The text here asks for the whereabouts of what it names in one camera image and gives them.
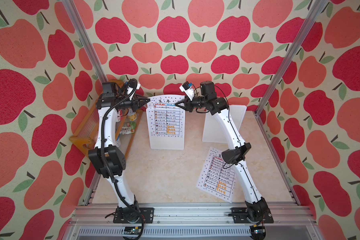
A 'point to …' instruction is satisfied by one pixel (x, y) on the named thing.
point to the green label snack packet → (128, 128)
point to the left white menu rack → (167, 143)
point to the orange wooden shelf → (139, 111)
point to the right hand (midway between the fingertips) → (177, 104)
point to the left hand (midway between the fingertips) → (149, 101)
